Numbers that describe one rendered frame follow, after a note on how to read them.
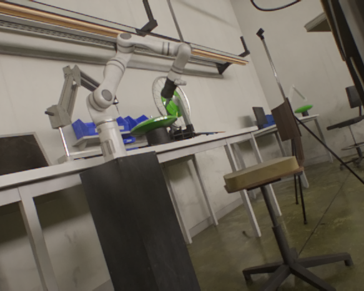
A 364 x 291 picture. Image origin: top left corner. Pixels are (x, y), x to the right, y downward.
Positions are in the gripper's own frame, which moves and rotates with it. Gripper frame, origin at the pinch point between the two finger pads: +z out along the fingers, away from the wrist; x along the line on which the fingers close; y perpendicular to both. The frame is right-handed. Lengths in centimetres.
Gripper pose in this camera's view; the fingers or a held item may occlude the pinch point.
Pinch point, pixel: (165, 107)
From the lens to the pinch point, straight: 167.2
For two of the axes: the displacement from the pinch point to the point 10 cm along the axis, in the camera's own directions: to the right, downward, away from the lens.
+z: -3.8, 7.7, 5.1
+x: -6.6, 1.6, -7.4
